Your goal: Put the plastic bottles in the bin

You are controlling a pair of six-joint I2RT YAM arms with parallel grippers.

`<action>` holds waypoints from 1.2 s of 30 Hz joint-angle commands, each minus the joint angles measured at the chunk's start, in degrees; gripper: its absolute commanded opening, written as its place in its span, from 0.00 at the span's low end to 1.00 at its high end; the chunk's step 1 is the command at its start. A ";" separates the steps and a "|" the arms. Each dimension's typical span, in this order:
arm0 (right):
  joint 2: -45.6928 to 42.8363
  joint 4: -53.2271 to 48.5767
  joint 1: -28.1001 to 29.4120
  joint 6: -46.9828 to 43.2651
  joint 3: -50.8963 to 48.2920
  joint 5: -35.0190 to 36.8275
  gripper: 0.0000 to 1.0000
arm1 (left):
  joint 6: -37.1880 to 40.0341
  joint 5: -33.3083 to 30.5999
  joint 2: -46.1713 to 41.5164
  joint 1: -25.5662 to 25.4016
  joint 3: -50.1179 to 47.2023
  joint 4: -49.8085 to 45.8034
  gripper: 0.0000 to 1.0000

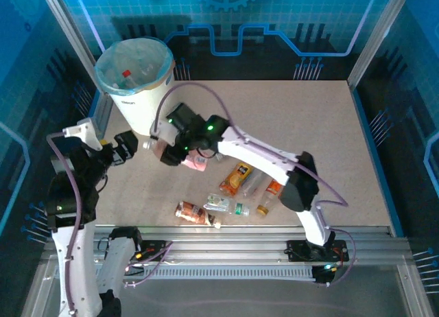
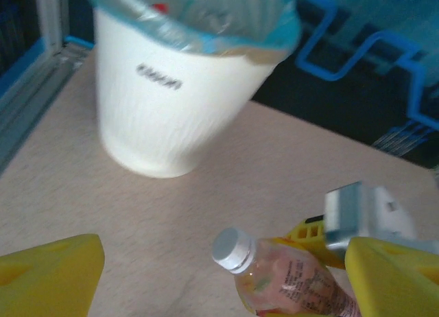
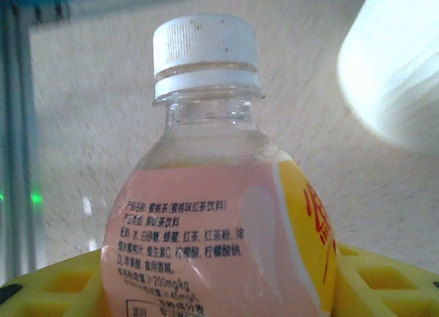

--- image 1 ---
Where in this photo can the aluminium mounting rail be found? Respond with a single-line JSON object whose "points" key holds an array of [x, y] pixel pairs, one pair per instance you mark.
{"points": [[223, 238]]}

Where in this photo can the pink drink bottle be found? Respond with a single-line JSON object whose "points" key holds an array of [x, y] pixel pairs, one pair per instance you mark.
{"points": [[197, 162]]}

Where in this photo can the clear bottle green white label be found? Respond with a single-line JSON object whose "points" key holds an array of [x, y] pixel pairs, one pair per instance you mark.
{"points": [[219, 203]]}

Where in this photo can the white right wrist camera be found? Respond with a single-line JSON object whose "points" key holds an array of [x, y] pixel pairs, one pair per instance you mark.
{"points": [[163, 131]]}

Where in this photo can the clear bottle red beige label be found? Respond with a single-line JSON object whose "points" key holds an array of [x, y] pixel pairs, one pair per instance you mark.
{"points": [[274, 188]]}

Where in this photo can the brown label bottle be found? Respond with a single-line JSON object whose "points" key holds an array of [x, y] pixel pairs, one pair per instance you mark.
{"points": [[192, 212]]}

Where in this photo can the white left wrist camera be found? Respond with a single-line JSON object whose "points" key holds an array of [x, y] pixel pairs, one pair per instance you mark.
{"points": [[85, 131]]}

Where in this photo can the orange juice label bottle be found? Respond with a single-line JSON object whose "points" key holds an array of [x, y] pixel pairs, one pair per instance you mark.
{"points": [[235, 179]]}

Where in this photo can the aluminium frame post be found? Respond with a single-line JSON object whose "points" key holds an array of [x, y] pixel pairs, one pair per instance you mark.
{"points": [[68, 29], [377, 32]]}

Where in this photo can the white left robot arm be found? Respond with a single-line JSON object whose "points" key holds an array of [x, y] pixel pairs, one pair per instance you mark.
{"points": [[75, 262]]}

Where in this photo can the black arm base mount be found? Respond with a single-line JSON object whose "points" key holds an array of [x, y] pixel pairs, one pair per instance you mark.
{"points": [[154, 250], [302, 251]]}

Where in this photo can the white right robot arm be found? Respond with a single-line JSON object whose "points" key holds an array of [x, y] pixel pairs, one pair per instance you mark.
{"points": [[257, 152]]}

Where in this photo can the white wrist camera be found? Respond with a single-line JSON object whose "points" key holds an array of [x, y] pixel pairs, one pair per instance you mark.
{"points": [[85, 131], [163, 131]]}

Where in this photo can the white waste bin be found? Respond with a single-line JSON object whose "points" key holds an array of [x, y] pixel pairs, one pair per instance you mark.
{"points": [[137, 111]]}

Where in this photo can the black controller box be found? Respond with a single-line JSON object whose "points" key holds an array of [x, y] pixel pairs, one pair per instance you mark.
{"points": [[326, 274]]}

